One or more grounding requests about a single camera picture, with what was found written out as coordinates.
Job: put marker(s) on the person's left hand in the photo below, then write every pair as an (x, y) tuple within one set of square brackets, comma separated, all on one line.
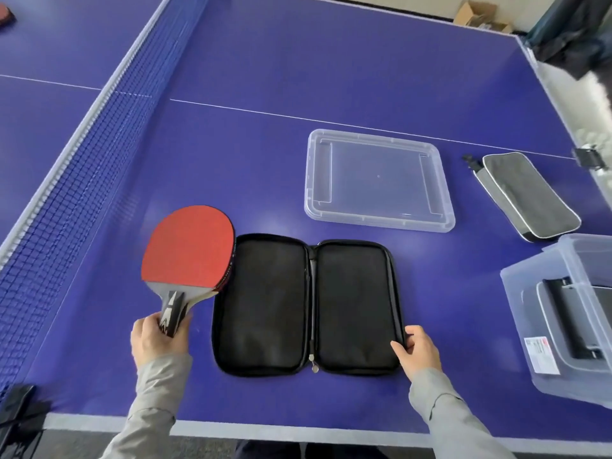
[(150, 344)]

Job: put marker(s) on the grey zipped paddle case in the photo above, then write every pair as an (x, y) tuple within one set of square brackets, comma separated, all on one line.
[(526, 195), (573, 310)]

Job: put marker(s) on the black net clamp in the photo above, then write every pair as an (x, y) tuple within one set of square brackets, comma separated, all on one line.
[(19, 420)]

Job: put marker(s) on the blue table tennis net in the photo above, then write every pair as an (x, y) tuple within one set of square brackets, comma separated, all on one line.
[(81, 176)]

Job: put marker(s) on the brown cardboard box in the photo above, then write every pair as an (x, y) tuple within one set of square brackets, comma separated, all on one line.
[(478, 14)]

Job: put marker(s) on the person's left thumb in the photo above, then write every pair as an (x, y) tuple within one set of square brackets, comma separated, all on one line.
[(184, 325)]

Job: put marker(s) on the black metal table clip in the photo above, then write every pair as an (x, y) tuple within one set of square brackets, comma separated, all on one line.
[(589, 157)]

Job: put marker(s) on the dark cloth cover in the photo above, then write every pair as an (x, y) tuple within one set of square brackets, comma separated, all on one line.
[(571, 28)]

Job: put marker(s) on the person's left forearm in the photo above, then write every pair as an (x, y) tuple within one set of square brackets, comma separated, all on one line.
[(148, 406)]

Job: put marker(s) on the red table tennis paddle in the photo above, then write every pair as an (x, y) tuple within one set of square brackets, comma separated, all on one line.
[(189, 243), (5, 15)]

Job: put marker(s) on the white mesh ball catcher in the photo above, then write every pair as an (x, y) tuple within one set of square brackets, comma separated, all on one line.
[(590, 100)]

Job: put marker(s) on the clear plastic lid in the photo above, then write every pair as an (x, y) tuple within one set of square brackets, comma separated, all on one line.
[(377, 179)]

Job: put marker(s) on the person's dark trousers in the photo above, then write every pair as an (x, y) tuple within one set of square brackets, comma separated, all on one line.
[(306, 450)]

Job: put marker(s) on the person's right hand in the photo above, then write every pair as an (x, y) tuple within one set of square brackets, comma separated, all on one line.
[(423, 356)]

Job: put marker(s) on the black paddle case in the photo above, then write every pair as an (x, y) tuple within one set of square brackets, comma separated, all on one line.
[(267, 301)]

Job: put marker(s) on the person's right thumb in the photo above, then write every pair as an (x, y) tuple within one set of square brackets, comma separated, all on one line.
[(398, 351)]

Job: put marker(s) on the person's right forearm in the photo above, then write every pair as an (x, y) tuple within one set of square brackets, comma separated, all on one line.
[(454, 420)]

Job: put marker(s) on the clear plastic storage box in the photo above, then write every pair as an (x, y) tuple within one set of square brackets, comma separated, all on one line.
[(526, 320)]

